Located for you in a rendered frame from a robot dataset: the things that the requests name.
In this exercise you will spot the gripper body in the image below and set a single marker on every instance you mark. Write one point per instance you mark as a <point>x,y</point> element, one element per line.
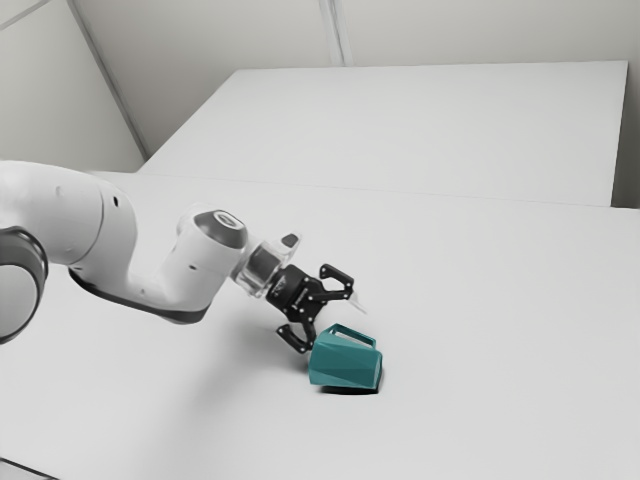
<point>295,295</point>

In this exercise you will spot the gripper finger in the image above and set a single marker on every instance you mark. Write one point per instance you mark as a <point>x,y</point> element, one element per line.
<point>298,336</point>
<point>336,282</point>

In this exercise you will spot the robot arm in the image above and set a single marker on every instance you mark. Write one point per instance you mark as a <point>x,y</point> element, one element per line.
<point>115,255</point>

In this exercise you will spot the teal faceted mug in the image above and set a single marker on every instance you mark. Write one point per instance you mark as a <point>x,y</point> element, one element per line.
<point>345,364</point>

